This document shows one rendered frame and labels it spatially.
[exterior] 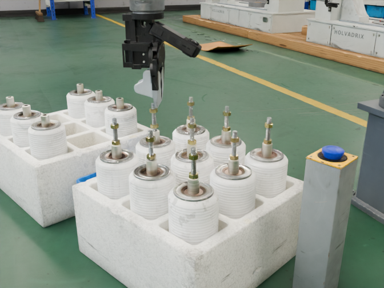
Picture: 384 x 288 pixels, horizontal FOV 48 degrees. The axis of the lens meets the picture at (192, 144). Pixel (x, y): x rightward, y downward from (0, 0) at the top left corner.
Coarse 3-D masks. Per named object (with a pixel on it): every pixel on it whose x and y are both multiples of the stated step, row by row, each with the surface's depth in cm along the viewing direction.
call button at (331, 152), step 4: (324, 148) 80; (328, 148) 80; (332, 148) 80; (336, 148) 80; (340, 148) 80; (324, 152) 79; (328, 152) 78; (332, 152) 78; (336, 152) 78; (340, 152) 78; (344, 152) 79; (324, 156) 80; (328, 156) 79; (332, 156) 78; (336, 156) 78; (340, 156) 78
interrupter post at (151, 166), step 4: (148, 160) 87; (156, 160) 87; (148, 164) 87; (152, 164) 86; (156, 164) 87; (148, 168) 87; (152, 168) 87; (156, 168) 87; (148, 172) 87; (152, 172) 87; (156, 172) 88
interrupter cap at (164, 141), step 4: (160, 136) 107; (164, 136) 106; (140, 140) 104; (144, 140) 105; (160, 140) 105; (164, 140) 104; (168, 140) 104; (140, 144) 102; (144, 144) 102; (148, 144) 102; (156, 144) 103; (160, 144) 102; (164, 144) 102; (168, 144) 102
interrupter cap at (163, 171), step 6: (138, 168) 90; (144, 168) 90; (162, 168) 90; (168, 168) 89; (138, 174) 87; (144, 174) 87; (156, 174) 88; (162, 174) 87; (168, 174) 87; (144, 180) 85; (150, 180) 85; (156, 180) 85
